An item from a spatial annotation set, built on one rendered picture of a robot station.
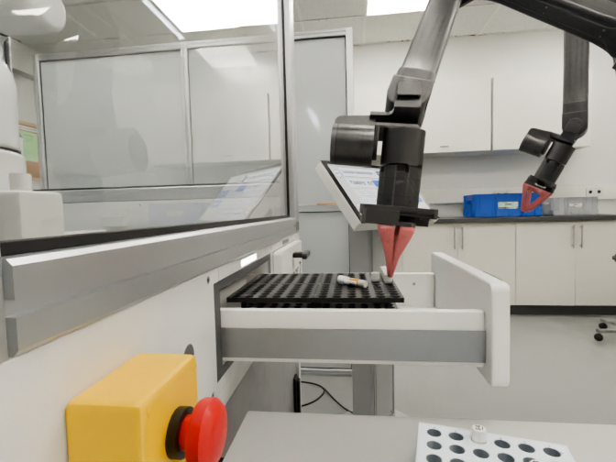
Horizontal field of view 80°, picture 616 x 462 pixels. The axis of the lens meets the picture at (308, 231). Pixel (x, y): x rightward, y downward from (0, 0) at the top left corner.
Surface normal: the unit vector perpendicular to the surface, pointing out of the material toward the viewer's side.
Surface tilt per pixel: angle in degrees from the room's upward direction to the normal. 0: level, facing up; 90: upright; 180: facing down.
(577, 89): 85
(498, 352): 90
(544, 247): 90
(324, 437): 0
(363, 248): 90
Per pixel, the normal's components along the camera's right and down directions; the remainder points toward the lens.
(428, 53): -0.04, -0.51
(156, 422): 0.99, -0.02
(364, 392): -0.75, 0.06
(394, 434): -0.03, -1.00
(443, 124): -0.12, 0.06
